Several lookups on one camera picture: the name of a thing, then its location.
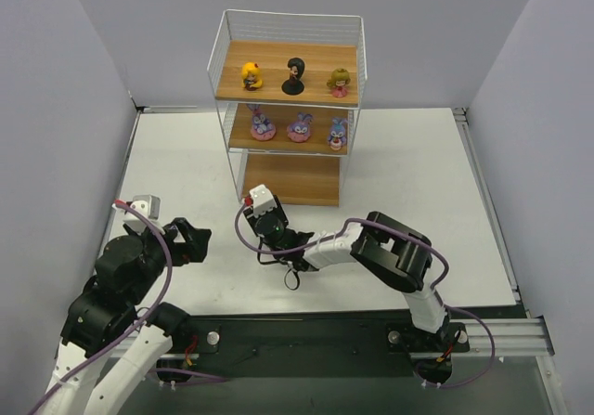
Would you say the purple bunny pink donut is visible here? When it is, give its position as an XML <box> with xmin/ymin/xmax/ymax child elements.
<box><xmin>247</xmin><ymin>103</ymin><xmax>277</xmax><ymax>141</ymax></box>
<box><xmin>287</xmin><ymin>112</ymin><xmax>313</xmax><ymax>143</ymax></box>

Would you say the small purple bunny toy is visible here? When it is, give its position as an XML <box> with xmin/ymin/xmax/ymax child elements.
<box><xmin>327</xmin><ymin>117</ymin><xmax>348</xmax><ymax>151</ymax></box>

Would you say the black haired doll toy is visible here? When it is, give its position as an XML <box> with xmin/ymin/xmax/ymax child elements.
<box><xmin>281</xmin><ymin>58</ymin><xmax>305</xmax><ymax>96</ymax></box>

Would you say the yellow haired doll toy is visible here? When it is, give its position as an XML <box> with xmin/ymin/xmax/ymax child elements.
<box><xmin>241</xmin><ymin>62</ymin><xmax>264</xmax><ymax>91</ymax></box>

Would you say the blonde pink dress doll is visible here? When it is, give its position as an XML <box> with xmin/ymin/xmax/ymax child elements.
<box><xmin>327</xmin><ymin>68</ymin><xmax>351</xmax><ymax>98</ymax></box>

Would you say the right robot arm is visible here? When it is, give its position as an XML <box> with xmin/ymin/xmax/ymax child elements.
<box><xmin>236</xmin><ymin>195</ymin><xmax>449</xmax><ymax>336</ymax></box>

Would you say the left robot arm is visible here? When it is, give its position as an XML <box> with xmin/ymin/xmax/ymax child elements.
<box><xmin>31</xmin><ymin>217</ymin><xmax>212</xmax><ymax>414</ymax></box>

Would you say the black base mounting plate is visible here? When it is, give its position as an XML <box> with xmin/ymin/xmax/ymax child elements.
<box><xmin>151</xmin><ymin>310</ymin><xmax>470</xmax><ymax>385</ymax></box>

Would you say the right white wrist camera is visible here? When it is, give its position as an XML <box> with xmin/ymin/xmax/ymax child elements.
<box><xmin>244</xmin><ymin>184</ymin><xmax>278</xmax><ymax>217</ymax></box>

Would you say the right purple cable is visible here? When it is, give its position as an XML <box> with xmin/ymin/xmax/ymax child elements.
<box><xmin>234</xmin><ymin>201</ymin><xmax>500</xmax><ymax>391</ymax></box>

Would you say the purple cable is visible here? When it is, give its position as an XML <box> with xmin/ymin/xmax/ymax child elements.
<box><xmin>27</xmin><ymin>203</ymin><xmax>228</xmax><ymax>415</ymax></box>
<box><xmin>234</xmin><ymin>201</ymin><xmax>500</xmax><ymax>391</ymax></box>

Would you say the white wire wooden shelf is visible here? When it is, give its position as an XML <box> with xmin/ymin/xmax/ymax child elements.
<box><xmin>207</xmin><ymin>9</ymin><xmax>368</xmax><ymax>206</ymax></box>

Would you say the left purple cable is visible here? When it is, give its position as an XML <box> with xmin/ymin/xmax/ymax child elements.
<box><xmin>27</xmin><ymin>203</ymin><xmax>228</xmax><ymax>415</ymax></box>

